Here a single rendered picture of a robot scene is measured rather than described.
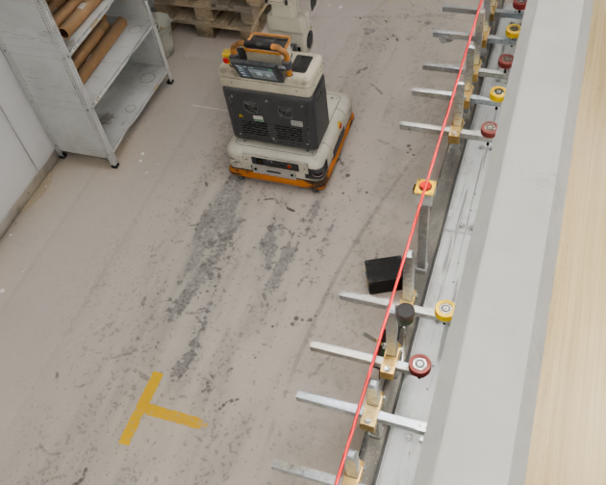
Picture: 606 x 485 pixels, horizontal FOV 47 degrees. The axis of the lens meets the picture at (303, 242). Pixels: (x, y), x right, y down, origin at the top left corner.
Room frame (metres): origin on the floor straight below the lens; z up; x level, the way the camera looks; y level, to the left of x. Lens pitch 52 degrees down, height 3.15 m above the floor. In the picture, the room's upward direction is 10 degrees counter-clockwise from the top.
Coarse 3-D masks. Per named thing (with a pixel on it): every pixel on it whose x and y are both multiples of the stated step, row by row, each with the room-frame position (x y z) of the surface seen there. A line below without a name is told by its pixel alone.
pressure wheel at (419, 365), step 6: (420, 354) 1.18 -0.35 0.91; (414, 360) 1.16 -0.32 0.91; (420, 360) 1.16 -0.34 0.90; (426, 360) 1.15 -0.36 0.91; (414, 366) 1.14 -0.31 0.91; (420, 366) 1.14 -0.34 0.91; (426, 366) 1.13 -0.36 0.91; (414, 372) 1.12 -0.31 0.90; (420, 372) 1.11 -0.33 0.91; (426, 372) 1.11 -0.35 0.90
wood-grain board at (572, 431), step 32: (576, 128) 2.15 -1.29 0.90; (576, 160) 1.97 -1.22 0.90; (576, 192) 1.79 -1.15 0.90; (576, 224) 1.63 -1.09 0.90; (576, 256) 1.48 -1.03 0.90; (576, 288) 1.34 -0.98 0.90; (576, 320) 1.21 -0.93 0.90; (544, 352) 1.11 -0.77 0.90; (576, 352) 1.09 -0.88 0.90; (544, 384) 0.99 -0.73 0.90; (576, 384) 0.97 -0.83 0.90; (544, 416) 0.88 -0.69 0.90; (576, 416) 0.86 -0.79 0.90; (544, 448) 0.77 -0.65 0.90; (576, 448) 0.76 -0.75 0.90; (544, 480) 0.68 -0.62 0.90; (576, 480) 0.66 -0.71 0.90
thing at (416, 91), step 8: (416, 88) 2.66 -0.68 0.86; (424, 96) 2.61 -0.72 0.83; (432, 96) 2.60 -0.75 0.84; (440, 96) 2.58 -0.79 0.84; (448, 96) 2.56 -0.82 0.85; (472, 96) 2.52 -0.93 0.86; (480, 96) 2.51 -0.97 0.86; (488, 96) 2.51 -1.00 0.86; (488, 104) 2.48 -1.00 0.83; (496, 104) 2.46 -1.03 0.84
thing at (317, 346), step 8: (312, 344) 1.33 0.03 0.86; (320, 344) 1.32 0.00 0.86; (320, 352) 1.30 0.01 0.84; (328, 352) 1.29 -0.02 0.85; (336, 352) 1.27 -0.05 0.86; (344, 352) 1.27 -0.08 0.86; (352, 352) 1.26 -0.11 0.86; (360, 352) 1.26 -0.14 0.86; (352, 360) 1.24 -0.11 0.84; (360, 360) 1.23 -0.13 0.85; (368, 360) 1.22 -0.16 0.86; (376, 360) 1.21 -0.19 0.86; (400, 368) 1.17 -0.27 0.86; (408, 368) 1.16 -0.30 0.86
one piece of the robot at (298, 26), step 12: (264, 0) 3.36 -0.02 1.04; (276, 0) 3.31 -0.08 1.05; (288, 0) 3.29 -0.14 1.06; (276, 12) 3.38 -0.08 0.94; (288, 12) 3.35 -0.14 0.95; (300, 12) 3.40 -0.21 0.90; (276, 24) 3.39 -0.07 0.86; (288, 24) 3.36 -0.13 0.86; (300, 24) 3.33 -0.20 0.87; (312, 24) 3.44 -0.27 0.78; (300, 36) 3.33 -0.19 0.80; (312, 36) 3.41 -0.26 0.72; (300, 48) 3.32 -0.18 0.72
